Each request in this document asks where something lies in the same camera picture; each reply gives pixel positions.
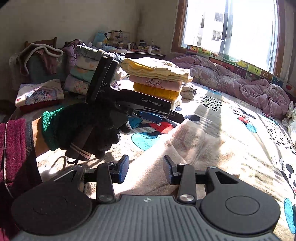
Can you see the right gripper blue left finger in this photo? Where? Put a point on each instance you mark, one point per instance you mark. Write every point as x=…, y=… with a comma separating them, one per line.
x=118, y=170

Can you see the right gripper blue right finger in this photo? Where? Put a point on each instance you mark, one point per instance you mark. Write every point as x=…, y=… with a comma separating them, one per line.
x=172, y=171

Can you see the beige knitted sweater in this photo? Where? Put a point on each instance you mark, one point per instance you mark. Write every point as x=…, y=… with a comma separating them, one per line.
x=185, y=144

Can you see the left forearm maroon sleeve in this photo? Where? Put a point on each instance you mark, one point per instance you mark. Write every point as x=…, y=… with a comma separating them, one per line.
x=19, y=172

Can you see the folded pastel clothes stack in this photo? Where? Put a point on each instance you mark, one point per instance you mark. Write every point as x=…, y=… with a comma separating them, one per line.
x=87, y=60

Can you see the grey folded clothes stack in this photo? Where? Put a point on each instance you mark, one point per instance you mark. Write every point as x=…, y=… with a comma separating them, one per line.
x=188, y=91

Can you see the left black gloved hand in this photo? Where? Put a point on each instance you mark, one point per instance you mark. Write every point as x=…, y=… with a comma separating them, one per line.
x=83, y=130

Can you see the yellow folded garment top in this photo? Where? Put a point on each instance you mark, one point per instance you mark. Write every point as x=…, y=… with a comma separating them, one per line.
x=155, y=68

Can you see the cluttered desk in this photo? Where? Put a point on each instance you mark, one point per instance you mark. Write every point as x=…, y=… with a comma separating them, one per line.
x=118, y=41

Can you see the cream folded garment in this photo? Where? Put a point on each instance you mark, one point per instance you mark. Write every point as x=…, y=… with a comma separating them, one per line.
x=176, y=102

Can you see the wooden chair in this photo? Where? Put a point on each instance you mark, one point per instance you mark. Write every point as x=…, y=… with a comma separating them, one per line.
x=51, y=42

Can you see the mustard folded garment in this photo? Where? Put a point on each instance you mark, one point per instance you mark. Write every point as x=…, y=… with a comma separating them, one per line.
x=156, y=92

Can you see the folded printed garment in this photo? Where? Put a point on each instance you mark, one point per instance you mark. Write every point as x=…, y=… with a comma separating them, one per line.
x=28, y=94

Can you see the pink folded garment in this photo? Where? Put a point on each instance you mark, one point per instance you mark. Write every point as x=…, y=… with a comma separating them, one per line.
x=157, y=83

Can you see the Mickey Mouse bed blanket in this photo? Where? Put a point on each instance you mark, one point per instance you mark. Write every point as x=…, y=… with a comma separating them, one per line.
x=218, y=130

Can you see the purple quilt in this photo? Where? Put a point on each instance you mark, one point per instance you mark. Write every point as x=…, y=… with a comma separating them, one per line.
x=268, y=97

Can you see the colourful alphabet play mat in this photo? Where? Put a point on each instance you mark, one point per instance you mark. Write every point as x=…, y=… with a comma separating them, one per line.
x=241, y=68

